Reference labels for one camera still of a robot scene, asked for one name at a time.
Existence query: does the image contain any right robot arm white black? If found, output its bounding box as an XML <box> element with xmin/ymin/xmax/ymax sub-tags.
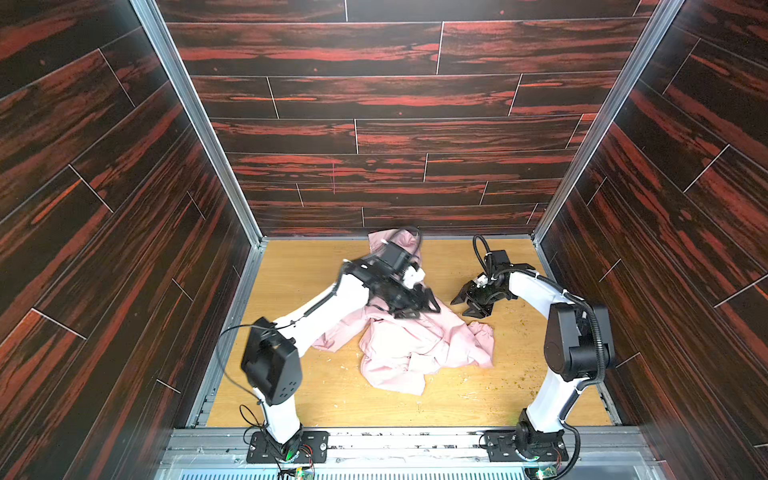
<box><xmin>451</xmin><ymin>264</ymin><xmax>614</xmax><ymax>461</ymax></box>

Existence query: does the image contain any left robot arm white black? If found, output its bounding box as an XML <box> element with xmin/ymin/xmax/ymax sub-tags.
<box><xmin>241</xmin><ymin>262</ymin><xmax>438</xmax><ymax>451</ymax></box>

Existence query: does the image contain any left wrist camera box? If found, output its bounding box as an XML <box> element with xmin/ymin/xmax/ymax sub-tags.
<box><xmin>379</xmin><ymin>242</ymin><xmax>412</xmax><ymax>272</ymax></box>

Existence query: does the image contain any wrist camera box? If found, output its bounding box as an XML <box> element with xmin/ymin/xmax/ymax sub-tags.
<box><xmin>379</xmin><ymin>242</ymin><xmax>412</xmax><ymax>272</ymax></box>
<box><xmin>484</xmin><ymin>250</ymin><xmax>512</xmax><ymax>278</ymax></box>

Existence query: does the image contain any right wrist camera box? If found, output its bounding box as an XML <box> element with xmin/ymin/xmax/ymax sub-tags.
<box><xmin>484</xmin><ymin>250</ymin><xmax>512</xmax><ymax>278</ymax></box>

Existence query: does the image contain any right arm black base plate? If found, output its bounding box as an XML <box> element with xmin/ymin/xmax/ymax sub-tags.
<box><xmin>479</xmin><ymin>430</ymin><xmax>569</xmax><ymax>463</ymax></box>

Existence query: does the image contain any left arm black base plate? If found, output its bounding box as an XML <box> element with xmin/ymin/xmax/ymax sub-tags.
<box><xmin>246</xmin><ymin>430</ymin><xmax>330</xmax><ymax>464</ymax></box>

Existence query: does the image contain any aluminium front rail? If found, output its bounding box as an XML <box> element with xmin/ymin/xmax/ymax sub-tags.
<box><xmin>154</xmin><ymin>427</ymin><xmax>667</xmax><ymax>480</ymax></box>

